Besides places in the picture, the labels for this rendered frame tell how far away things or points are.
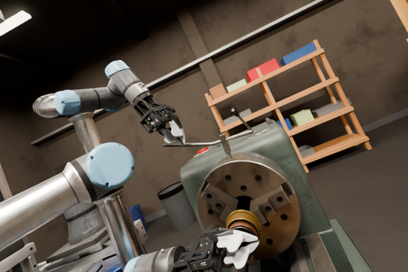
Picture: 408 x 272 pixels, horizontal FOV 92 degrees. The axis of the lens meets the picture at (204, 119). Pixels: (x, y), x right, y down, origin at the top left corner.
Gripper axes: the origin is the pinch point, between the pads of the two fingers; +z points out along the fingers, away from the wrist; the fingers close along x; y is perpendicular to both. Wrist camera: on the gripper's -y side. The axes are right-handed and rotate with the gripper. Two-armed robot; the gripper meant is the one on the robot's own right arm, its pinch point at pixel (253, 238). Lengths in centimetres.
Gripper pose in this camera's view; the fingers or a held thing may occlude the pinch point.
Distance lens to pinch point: 54.1
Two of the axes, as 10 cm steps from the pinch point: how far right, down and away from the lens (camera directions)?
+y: -2.9, 0.6, -9.6
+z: 8.6, -4.1, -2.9
